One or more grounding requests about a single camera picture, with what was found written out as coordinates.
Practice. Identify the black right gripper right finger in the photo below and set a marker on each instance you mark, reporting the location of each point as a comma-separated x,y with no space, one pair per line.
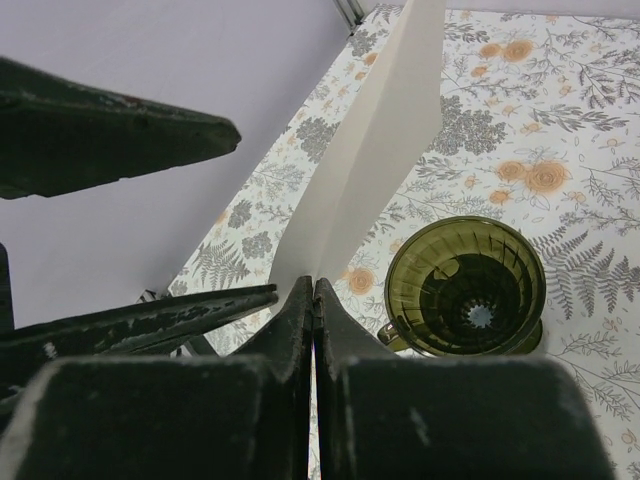
382,416

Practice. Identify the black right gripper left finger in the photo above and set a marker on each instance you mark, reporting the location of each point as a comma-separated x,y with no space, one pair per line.
162,416

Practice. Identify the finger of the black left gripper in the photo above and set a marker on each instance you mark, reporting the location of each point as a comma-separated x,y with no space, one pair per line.
155,327
59,137

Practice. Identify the green glass coffee dripper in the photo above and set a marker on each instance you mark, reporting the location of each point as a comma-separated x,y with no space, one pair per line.
465,286

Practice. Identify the white paper coffee filter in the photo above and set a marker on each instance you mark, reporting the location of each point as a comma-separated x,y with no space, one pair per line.
393,119

